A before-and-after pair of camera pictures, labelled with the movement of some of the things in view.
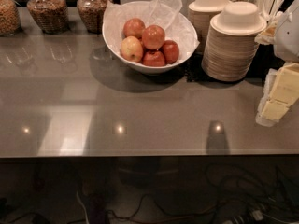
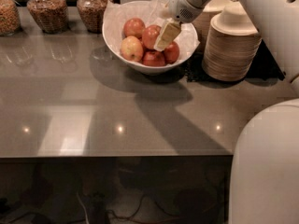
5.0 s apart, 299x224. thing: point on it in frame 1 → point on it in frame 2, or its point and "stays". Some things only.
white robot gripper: (288, 36) → (181, 6)
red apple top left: (134, 27) stays
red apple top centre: (153, 36) stays
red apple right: (171, 51) stays
